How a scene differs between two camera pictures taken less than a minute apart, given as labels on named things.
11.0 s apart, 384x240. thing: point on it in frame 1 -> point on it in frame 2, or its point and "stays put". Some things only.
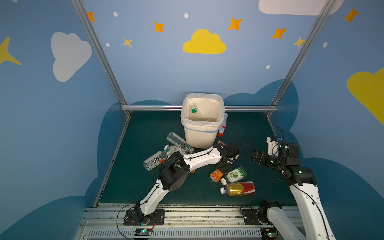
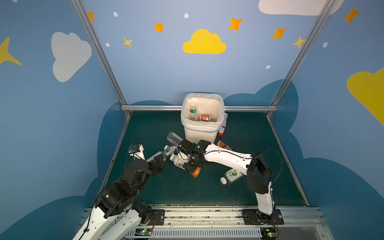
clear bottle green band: x=194 y=115 stays put
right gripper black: x=262 y=157 -> x=186 y=153
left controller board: x=143 y=232 stays put
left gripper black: x=227 y=162 -> x=159 y=163
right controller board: x=269 y=233 stays put
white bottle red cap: x=221 y=132 stays put
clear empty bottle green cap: x=180 y=142 stays put
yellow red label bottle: x=239 y=188 -> x=205 y=118
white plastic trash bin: x=202 y=115 stays put
